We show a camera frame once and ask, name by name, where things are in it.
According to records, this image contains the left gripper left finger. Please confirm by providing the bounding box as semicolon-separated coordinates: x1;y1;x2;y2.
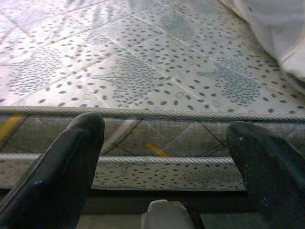
0;112;105;229

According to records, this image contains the white pillow green tree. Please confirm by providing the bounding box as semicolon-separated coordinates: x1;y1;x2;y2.
219;0;305;81

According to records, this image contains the white quilted mattress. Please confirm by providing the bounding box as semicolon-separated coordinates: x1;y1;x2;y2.
0;0;305;191

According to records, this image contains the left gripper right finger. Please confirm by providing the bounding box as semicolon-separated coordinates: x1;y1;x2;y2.
226;121;305;229

